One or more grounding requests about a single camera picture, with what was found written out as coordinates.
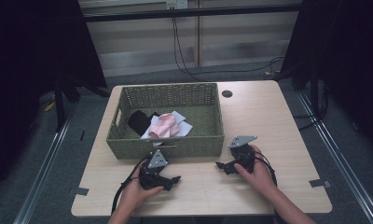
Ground black metal stand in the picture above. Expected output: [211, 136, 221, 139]
[53, 74, 80, 133]
[309, 66, 329, 120]

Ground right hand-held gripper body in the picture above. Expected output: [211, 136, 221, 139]
[227, 134, 258, 174]

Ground black floor cable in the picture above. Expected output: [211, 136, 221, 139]
[293, 113, 329, 131]

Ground white wall socket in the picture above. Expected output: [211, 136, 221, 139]
[165, 0, 189, 10]

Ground pink cloth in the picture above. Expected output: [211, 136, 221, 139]
[147, 113, 181, 139]

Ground black cloth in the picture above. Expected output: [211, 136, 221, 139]
[127, 109, 160, 137]

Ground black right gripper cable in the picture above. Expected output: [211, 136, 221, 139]
[254, 151, 279, 188]

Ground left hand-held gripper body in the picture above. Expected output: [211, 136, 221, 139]
[139, 149, 169, 191]

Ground grey tape piece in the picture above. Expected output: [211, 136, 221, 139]
[68, 187, 90, 197]
[309, 178, 332, 189]

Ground person's right hand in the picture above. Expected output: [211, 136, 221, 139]
[233, 144, 278, 196]

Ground white cloth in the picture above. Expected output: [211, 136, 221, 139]
[140, 110, 194, 147]

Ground metal floor rail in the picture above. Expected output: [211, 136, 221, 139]
[12, 101, 80, 224]
[296, 90, 373, 224]

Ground black hanging cables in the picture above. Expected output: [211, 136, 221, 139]
[171, 17, 285, 82]

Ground person's left hand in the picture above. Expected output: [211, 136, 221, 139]
[120, 161, 166, 215]

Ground green woven basket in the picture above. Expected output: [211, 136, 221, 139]
[105, 82, 226, 161]

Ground black curtain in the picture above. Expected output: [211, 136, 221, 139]
[0, 0, 108, 199]
[280, 0, 373, 157]

